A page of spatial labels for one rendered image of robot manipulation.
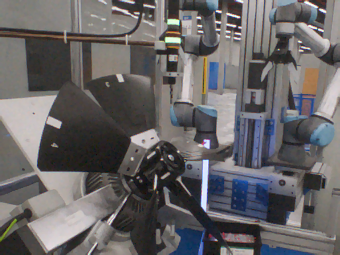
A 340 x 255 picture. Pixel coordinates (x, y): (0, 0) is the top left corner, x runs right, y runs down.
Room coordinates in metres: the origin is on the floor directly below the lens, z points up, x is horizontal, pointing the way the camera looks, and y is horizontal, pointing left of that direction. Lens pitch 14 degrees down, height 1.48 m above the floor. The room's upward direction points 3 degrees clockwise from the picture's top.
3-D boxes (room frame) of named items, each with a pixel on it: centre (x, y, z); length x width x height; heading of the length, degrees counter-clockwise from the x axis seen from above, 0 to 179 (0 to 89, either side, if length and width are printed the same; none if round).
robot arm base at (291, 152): (1.77, -0.41, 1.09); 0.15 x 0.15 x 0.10
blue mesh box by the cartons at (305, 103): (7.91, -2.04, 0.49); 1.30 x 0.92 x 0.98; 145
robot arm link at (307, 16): (1.58, -0.34, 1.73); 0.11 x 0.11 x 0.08; 34
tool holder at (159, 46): (1.08, 0.15, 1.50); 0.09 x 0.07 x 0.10; 107
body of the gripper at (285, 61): (1.51, -0.27, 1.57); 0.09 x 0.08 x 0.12; 161
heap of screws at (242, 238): (1.22, -0.09, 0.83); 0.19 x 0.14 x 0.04; 87
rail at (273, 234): (1.40, -0.07, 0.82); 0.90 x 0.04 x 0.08; 72
